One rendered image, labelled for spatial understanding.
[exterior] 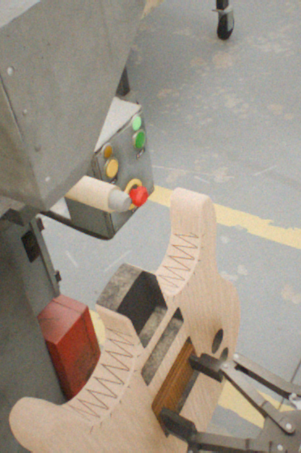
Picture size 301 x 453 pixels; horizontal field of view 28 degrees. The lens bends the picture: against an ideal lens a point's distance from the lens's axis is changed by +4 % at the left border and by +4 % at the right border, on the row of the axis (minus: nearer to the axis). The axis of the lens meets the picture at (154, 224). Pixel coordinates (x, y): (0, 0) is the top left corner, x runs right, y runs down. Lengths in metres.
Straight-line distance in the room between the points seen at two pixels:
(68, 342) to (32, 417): 0.83
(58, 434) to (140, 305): 0.16
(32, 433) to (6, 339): 0.69
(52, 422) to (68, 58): 0.32
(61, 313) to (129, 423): 0.73
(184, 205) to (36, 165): 0.29
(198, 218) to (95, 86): 0.26
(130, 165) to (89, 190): 0.41
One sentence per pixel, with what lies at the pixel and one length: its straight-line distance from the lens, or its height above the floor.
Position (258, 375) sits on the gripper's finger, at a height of 1.02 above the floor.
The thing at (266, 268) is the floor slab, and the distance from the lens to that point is 2.29.
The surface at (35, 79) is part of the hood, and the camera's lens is 0.45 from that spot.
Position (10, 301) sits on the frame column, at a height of 0.81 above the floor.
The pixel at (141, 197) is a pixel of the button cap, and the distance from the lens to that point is 1.11.
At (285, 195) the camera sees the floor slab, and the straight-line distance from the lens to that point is 2.59.
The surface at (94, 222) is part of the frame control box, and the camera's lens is 1.12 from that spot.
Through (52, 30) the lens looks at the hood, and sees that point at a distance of 0.46.
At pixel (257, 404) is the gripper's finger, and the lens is 0.79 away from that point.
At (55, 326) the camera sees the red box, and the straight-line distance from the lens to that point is 1.42.
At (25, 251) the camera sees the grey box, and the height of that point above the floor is 0.84.
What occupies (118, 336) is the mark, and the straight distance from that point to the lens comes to 0.68.
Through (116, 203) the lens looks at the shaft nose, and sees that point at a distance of 0.68.
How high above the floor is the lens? 1.70
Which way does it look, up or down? 43 degrees down
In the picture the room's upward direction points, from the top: 9 degrees counter-clockwise
